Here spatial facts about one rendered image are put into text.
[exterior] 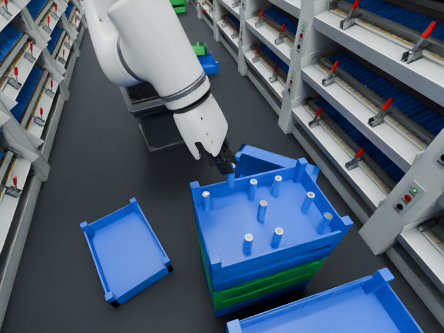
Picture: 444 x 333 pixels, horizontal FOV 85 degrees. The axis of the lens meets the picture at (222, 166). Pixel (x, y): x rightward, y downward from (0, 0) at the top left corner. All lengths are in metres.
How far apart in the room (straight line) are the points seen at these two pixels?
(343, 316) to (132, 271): 0.64
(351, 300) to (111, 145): 1.19
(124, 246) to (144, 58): 0.73
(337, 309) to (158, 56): 0.53
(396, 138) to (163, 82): 0.70
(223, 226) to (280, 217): 0.14
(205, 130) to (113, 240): 0.69
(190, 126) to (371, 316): 0.47
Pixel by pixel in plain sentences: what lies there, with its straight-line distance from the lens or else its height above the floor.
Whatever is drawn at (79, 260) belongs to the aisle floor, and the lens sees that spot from 1.03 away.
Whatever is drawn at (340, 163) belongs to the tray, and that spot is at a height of 0.16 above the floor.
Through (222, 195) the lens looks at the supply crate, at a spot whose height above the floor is 0.32.
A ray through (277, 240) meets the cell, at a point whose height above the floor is 0.36.
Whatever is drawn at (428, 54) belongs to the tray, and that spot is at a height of 0.58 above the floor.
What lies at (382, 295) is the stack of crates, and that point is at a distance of 0.60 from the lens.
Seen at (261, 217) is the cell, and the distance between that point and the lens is 0.59.
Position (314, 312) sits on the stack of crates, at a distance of 0.55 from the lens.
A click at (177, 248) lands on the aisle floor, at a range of 0.94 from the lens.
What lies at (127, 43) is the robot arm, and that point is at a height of 0.71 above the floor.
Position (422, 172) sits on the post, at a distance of 0.82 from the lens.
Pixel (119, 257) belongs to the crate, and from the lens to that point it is 0.97.
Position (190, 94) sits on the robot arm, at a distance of 0.39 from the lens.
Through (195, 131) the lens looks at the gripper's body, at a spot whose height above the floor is 0.58.
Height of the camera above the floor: 0.84
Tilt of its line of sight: 47 degrees down
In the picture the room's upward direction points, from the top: straight up
